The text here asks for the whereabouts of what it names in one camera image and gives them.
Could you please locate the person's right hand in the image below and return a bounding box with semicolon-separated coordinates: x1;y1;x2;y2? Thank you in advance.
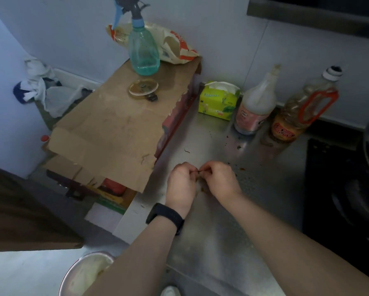
198;161;243;204

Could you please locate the person's left hand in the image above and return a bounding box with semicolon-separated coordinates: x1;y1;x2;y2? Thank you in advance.
165;162;199;219

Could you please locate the person's left forearm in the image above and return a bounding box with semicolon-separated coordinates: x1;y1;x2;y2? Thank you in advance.
83;214;185;296

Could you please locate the person's right forearm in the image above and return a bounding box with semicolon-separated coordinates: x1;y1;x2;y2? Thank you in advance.
222;194;369;296

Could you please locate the black wrist band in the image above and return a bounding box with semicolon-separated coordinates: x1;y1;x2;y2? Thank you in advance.
146;203;185;236

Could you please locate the green tissue pack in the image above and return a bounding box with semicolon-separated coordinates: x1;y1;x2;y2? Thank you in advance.
198;81;241;121

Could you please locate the brown cardboard sheet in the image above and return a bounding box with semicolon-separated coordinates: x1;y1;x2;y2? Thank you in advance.
43;57;202;193

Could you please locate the white vinegar bottle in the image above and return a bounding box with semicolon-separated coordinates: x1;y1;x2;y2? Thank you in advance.
234;64;281;135

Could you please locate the round glass lid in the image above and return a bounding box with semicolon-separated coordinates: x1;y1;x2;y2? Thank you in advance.
128;78;159;102

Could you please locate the white and orange plastic bag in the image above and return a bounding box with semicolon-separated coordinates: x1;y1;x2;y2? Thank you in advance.
107;22;200;65

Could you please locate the teal spray bottle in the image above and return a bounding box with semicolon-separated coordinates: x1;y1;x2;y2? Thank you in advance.
108;0;160;76

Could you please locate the black gas stove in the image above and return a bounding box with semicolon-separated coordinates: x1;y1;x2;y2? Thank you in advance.
302;120;369;285

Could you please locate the metal bowl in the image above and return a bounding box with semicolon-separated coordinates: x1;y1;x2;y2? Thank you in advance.
58;251;115;296

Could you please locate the dark wooden door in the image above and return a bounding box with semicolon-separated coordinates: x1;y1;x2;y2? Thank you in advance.
0;163;84;253

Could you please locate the white and blue cloth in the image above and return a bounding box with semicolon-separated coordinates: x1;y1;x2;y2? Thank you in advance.
13;55;62;104

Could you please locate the range hood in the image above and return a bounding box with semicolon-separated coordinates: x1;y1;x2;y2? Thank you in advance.
247;0;369;40

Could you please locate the cooking oil bottle orange handle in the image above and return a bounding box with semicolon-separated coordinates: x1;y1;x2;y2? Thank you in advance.
270;66;343;143

